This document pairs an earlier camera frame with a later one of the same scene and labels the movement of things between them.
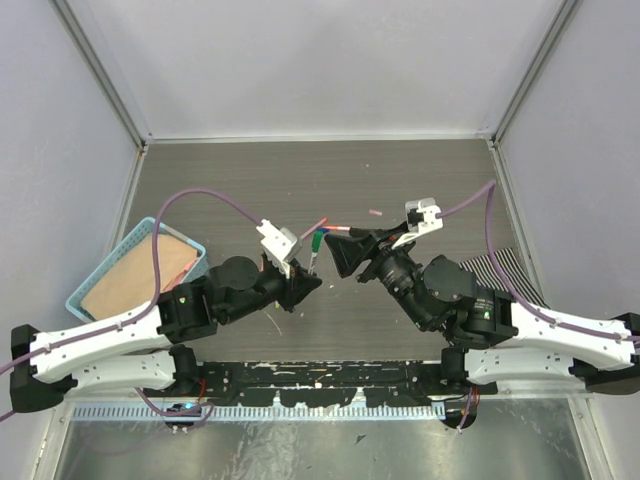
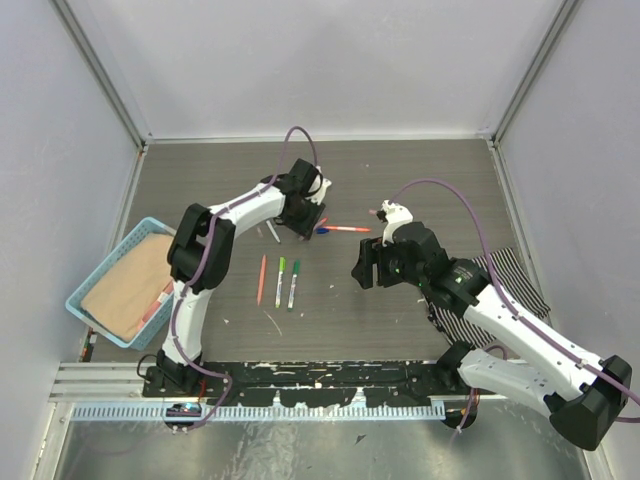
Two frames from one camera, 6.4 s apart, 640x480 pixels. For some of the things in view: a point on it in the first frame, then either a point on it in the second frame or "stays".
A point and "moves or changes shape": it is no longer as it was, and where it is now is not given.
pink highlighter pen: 311,229 stays
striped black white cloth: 488,277 stays
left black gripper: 298,286 to 305,228
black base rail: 334,384 stays
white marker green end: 312,262 moves or changes shape
